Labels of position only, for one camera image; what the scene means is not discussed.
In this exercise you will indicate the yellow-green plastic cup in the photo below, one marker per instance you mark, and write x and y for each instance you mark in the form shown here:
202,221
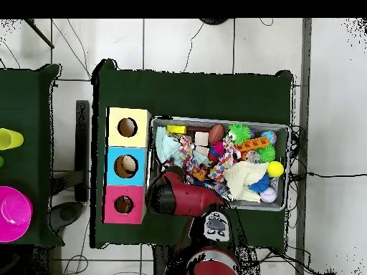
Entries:
10,139

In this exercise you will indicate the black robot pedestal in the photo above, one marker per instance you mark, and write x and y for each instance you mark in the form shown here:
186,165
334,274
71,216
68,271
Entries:
166,263

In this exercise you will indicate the black round base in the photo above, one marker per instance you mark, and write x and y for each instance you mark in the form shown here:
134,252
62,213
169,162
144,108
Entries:
213,21

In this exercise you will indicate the pale wooden cube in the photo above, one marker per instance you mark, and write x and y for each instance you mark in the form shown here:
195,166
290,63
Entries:
202,150
201,138

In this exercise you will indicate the black rod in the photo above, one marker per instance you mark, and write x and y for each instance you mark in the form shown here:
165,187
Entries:
40,33

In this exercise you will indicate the grey rounded stand foot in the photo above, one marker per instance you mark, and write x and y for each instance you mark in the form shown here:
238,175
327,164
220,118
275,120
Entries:
66,214

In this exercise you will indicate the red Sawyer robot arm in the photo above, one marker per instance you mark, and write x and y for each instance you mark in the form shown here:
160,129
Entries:
189,197

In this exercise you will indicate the orange building block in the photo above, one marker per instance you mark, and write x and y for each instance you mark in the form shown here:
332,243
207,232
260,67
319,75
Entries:
252,144

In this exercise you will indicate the dark green table cloth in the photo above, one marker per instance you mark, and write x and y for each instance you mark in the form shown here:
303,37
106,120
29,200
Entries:
200,94
25,100

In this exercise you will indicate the black flat panel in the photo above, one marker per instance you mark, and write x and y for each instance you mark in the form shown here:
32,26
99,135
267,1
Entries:
82,149

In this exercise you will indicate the cream knitted cloth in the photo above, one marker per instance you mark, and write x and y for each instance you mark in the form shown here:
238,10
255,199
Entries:
243,177

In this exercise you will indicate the colourful dotted cloth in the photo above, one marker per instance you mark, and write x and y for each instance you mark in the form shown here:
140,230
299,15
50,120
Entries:
187,157

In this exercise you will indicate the white baseball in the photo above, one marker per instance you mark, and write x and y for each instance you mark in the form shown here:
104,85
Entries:
268,195

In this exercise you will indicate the brown toy football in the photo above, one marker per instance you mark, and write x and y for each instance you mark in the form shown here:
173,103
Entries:
216,134

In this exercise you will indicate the wooden box with three holes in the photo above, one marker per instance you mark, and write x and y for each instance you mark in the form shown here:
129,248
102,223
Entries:
114,137

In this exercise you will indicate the mint green quilted cloth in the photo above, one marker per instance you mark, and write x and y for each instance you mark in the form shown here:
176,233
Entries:
166,147

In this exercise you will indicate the yellow ball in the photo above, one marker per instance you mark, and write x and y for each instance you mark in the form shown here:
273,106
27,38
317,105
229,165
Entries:
275,169

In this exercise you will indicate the pink plastic bowl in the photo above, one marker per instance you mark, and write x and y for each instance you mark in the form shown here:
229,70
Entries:
14,214

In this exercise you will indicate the green spiky ball with eyes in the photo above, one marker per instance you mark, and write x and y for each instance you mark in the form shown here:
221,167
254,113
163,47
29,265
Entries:
240,133

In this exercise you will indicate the small green object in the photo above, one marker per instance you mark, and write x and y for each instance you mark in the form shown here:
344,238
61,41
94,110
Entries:
1,161

